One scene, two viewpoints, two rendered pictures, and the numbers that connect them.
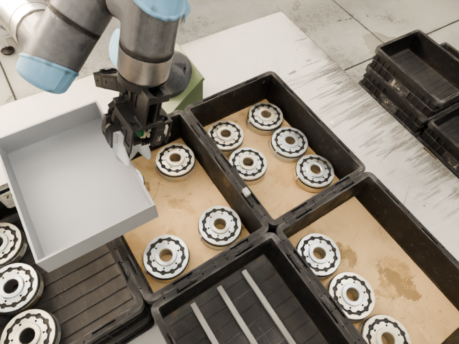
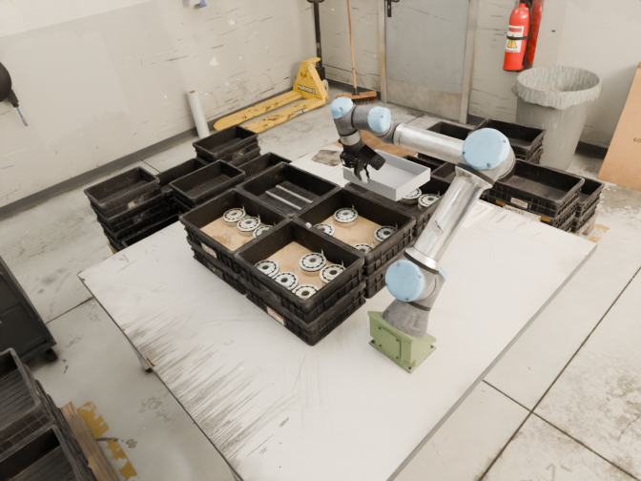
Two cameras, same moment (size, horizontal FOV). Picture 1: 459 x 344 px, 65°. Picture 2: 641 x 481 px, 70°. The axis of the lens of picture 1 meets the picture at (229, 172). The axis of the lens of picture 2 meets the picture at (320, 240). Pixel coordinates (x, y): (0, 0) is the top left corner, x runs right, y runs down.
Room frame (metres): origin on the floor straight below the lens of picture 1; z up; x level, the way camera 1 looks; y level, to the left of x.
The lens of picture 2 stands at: (1.87, -0.01, 1.98)
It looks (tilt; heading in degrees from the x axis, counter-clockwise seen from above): 37 degrees down; 180
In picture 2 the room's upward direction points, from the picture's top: 7 degrees counter-clockwise
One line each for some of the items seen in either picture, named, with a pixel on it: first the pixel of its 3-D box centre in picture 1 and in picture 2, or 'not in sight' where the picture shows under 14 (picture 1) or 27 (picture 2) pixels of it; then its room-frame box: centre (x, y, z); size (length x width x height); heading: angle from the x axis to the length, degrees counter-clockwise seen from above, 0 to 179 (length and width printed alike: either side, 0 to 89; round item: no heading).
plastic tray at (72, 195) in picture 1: (74, 177); (385, 174); (0.31, 0.28, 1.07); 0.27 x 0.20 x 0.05; 38
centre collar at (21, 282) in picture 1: (11, 286); not in sight; (0.14, 0.42, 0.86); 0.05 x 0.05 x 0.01
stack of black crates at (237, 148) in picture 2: not in sight; (231, 165); (-1.30, -0.59, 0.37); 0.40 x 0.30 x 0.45; 128
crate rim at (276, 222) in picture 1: (271, 140); (298, 258); (0.57, -0.10, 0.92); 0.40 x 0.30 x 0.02; 40
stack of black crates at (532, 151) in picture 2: not in sight; (501, 163); (-0.80, 1.27, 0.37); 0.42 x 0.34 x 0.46; 38
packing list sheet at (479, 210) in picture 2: not in sight; (452, 205); (0.06, 0.64, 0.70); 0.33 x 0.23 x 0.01; 38
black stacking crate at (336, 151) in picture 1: (268, 151); (299, 268); (0.57, -0.10, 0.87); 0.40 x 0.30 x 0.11; 40
